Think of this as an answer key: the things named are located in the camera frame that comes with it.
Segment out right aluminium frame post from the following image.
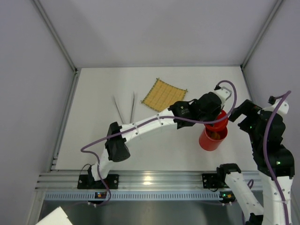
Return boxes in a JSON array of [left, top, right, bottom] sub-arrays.
[[240, 0, 285, 72]]

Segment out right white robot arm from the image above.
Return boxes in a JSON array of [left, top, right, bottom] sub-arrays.
[[217, 99, 295, 225]]

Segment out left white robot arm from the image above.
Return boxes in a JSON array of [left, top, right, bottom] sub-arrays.
[[88, 88, 231, 181]]

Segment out woven bamboo tray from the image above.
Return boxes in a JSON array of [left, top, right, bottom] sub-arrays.
[[141, 78, 188, 112]]

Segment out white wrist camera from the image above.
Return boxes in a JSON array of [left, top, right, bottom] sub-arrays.
[[214, 86, 232, 102], [263, 95, 289, 117]]

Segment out orange fried shrimp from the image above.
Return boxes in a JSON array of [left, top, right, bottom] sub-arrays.
[[208, 132, 221, 141]]

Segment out aluminium frame post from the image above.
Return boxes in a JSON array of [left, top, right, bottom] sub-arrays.
[[30, 0, 78, 72], [240, 0, 285, 72]]

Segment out red cylindrical lunch container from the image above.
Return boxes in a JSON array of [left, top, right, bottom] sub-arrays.
[[199, 128, 228, 151]]

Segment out slotted grey cable duct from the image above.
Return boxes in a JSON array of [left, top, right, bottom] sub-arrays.
[[44, 191, 222, 201]]

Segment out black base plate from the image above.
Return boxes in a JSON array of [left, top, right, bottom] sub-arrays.
[[77, 174, 119, 189], [202, 173, 228, 189]]

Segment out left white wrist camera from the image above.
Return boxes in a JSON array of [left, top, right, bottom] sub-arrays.
[[214, 86, 232, 102]]

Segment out red round container lid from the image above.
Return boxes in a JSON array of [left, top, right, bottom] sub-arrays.
[[205, 110, 228, 132]]

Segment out aluminium mounting rail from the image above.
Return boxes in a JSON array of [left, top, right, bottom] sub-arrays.
[[35, 170, 291, 191]]

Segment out white box corner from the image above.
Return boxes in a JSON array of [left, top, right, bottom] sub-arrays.
[[36, 207, 72, 225]]

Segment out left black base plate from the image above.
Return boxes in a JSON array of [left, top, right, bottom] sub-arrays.
[[77, 174, 119, 189]]

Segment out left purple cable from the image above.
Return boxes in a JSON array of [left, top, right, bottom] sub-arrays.
[[81, 80, 238, 207]]

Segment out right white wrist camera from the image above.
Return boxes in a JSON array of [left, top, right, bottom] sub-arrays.
[[263, 95, 289, 117]]

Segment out left aluminium frame post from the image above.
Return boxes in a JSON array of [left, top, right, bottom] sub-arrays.
[[30, 0, 78, 72]]

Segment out stainless steel tongs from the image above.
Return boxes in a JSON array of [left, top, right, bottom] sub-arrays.
[[112, 91, 137, 124]]

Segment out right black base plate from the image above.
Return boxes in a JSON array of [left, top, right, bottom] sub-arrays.
[[202, 173, 228, 189]]

